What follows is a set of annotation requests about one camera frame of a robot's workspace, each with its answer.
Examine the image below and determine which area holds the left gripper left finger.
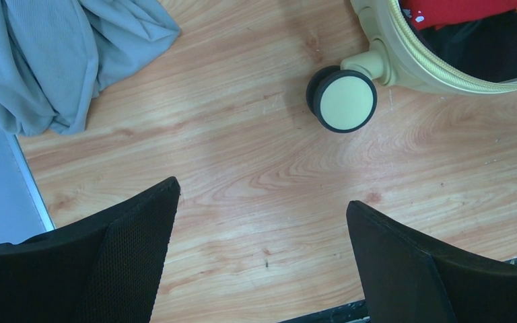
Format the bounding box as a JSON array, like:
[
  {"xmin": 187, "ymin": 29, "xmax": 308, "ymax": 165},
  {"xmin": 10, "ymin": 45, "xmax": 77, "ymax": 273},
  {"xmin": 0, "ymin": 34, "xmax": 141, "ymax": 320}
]
[{"xmin": 0, "ymin": 177, "xmax": 180, "ymax": 322}]

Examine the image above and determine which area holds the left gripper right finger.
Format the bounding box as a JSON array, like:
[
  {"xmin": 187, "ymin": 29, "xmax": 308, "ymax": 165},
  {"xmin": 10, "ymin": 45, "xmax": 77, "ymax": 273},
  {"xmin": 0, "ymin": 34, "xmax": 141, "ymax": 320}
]
[{"xmin": 346, "ymin": 201, "xmax": 517, "ymax": 322}]

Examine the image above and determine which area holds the cream suitcase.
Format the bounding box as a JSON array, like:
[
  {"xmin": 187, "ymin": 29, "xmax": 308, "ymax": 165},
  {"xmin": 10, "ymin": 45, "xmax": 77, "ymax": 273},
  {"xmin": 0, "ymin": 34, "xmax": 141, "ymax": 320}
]
[{"xmin": 306, "ymin": 1, "xmax": 517, "ymax": 133}]

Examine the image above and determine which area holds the red shirt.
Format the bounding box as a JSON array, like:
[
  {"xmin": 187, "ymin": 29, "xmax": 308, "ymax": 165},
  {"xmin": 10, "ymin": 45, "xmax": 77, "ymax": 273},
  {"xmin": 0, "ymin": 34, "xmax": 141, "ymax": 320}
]
[{"xmin": 399, "ymin": 0, "xmax": 517, "ymax": 30}]

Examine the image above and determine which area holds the grey crumpled cloth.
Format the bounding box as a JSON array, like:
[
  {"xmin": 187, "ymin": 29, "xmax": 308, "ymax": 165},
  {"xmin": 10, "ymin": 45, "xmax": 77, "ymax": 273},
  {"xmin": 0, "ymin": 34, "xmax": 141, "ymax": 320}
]
[{"xmin": 0, "ymin": 1, "xmax": 180, "ymax": 136}]

